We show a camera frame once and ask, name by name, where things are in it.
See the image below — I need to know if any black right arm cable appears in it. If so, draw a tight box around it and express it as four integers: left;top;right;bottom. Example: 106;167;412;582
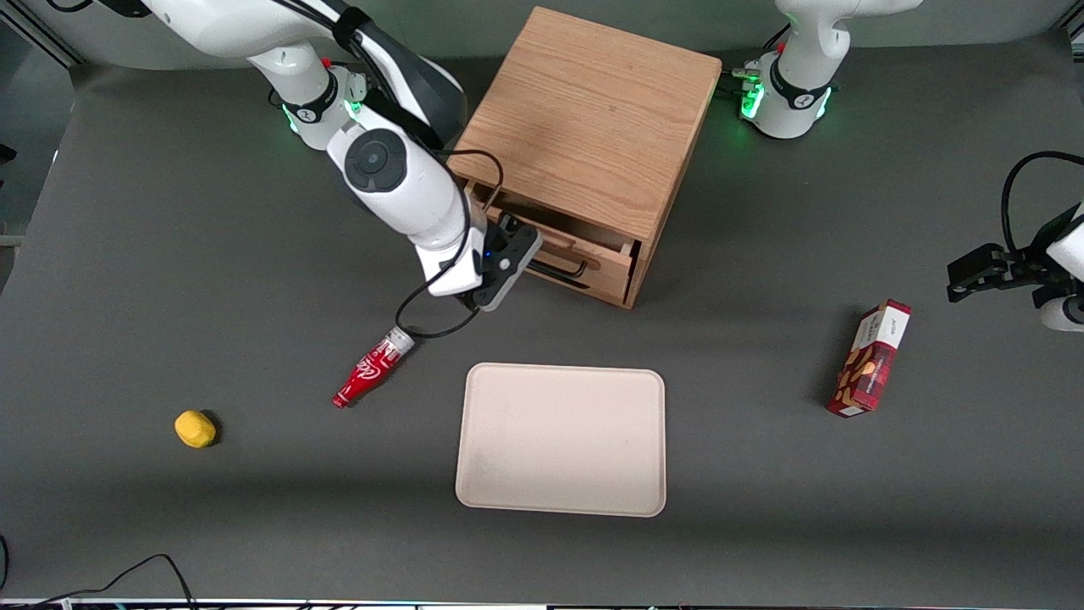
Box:
394;148;506;340

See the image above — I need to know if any wooden drawer with black handle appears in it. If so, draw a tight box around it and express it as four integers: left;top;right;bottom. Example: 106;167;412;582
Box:
464;180;638;309

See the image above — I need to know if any yellow lemon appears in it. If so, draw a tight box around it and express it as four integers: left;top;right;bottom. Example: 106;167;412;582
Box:
174;410;218;449

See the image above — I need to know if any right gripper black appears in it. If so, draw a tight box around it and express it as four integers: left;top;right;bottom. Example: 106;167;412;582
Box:
484;213;534;294

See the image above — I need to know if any grey aluminium frame rail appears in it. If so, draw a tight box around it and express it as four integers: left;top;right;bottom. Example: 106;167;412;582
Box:
0;0;86;69

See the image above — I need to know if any beige plastic tray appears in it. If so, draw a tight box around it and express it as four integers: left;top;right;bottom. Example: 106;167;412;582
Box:
456;363;667;518

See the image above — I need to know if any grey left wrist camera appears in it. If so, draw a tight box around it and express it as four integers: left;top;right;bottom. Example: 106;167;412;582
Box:
1040;295;1084;333

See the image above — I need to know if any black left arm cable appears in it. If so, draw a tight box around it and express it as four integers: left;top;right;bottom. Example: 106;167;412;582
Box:
1001;151;1084;255

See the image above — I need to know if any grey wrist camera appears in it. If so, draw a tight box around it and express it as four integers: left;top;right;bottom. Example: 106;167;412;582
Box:
1040;295;1084;333
471;225;544;312

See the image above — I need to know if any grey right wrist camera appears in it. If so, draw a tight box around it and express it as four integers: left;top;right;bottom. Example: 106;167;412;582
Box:
471;225;544;312

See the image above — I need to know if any black cable at table edge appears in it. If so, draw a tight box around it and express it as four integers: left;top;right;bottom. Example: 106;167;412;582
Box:
0;535;200;610

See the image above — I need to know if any red plaid cookie box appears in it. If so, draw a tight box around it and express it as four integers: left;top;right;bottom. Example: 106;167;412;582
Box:
827;299;914;418

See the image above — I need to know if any red cola bottle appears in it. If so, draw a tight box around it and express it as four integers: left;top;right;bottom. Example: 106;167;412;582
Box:
332;327;417;409

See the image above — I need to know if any wooden drawer cabinet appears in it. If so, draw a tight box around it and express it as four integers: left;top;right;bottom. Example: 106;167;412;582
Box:
446;7;723;310

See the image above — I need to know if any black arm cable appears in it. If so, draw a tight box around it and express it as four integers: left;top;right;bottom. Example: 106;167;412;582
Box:
394;148;506;340
1001;151;1084;255

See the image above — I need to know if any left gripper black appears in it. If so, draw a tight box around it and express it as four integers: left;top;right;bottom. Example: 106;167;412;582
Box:
947;245;1064;309

